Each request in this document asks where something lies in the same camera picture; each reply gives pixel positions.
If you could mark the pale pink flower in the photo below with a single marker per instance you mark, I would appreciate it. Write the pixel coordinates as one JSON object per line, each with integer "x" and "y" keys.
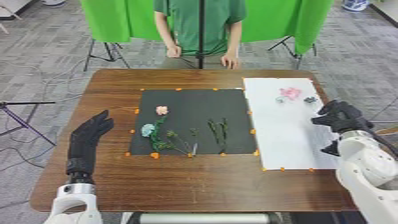
{"x": 163, "y": 110}

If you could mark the bright pink flower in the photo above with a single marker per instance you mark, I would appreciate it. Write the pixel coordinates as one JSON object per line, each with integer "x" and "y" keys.
{"x": 291, "y": 92}

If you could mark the white sheet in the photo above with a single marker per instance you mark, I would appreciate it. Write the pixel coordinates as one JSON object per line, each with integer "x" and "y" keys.
{"x": 278, "y": 133}

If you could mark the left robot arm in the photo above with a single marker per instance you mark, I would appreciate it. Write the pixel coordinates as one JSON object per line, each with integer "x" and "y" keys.
{"x": 72, "y": 206}

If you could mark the black stand pole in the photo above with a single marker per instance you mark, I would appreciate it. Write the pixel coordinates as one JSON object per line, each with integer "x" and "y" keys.
{"x": 202, "y": 33}

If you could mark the person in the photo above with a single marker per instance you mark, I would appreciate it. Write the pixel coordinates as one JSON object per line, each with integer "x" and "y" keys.
{"x": 196, "y": 26}

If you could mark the light blue flower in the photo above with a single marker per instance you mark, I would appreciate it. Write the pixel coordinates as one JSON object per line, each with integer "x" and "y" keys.
{"x": 148, "y": 130}

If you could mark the green sprig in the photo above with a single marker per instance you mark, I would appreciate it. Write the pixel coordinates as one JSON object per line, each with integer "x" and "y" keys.
{"x": 212, "y": 128}
{"x": 173, "y": 134}
{"x": 223, "y": 133}
{"x": 195, "y": 131}

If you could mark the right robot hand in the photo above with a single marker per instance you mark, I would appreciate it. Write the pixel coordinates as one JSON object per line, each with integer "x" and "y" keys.
{"x": 344, "y": 118}

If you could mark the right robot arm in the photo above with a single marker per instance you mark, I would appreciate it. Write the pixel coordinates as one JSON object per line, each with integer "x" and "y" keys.
{"x": 371, "y": 173}

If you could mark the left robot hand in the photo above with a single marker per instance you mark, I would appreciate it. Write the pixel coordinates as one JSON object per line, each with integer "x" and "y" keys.
{"x": 85, "y": 143}

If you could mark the pale grey bar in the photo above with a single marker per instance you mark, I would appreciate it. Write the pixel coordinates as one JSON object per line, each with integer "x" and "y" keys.
{"x": 205, "y": 218}

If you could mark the blue and white vase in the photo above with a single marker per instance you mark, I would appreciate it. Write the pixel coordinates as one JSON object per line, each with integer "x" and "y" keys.
{"x": 356, "y": 4}

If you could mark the black backdrop tripod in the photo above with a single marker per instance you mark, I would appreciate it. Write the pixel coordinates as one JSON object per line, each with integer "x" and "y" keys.
{"x": 294, "y": 50}
{"x": 109, "y": 53}

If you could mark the pale teal flower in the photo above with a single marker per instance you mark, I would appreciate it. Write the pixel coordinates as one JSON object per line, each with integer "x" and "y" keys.
{"x": 280, "y": 99}

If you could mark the black folding stand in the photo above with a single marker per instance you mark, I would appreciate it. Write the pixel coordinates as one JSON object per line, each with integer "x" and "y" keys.
{"x": 24, "y": 121}

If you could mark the dark mat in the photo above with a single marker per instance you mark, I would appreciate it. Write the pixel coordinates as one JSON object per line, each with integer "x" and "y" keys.
{"x": 196, "y": 106}

